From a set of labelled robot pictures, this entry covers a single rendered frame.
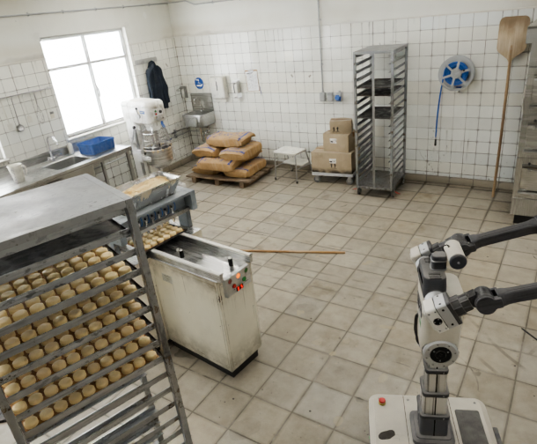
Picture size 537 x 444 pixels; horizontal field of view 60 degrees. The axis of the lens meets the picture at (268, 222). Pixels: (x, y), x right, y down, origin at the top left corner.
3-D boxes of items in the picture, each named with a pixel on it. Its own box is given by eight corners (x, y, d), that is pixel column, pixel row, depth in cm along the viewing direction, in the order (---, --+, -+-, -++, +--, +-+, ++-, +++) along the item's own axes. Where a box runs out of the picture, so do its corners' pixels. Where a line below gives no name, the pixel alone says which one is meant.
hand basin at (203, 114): (235, 142, 787) (226, 76, 742) (222, 148, 759) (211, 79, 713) (191, 138, 839) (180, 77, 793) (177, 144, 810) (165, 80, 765)
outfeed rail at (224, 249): (91, 210, 435) (88, 204, 432) (93, 210, 437) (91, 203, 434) (250, 263, 314) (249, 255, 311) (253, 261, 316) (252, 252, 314)
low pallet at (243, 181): (187, 181, 740) (186, 175, 736) (216, 166, 801) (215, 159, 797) (250, 188, 681) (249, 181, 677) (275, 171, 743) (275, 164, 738)
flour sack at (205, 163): (194, 170, 716) (193, 159, 709) (209, 161, 749) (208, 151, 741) (233, 173, 683) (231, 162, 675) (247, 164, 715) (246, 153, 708)
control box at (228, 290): (224, 297, 306) (221, 279, 300) (247, 279, 322) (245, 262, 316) (228, 299, 303) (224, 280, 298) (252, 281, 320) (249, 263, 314)
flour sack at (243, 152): (242, 163, 672) (241, 151, 665) (218, 161, 691) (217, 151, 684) (265, 148, 729) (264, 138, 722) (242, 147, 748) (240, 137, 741)
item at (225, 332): (170, 347, 373) (146, 250, 336) (201, 324, 397) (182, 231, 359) (233, 381, 331) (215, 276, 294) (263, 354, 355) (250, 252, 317)
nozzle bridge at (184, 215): (101, 258, 344) (89, 217, 330) (175, 220, 394) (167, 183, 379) (128, 269, 325) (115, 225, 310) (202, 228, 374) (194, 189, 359)
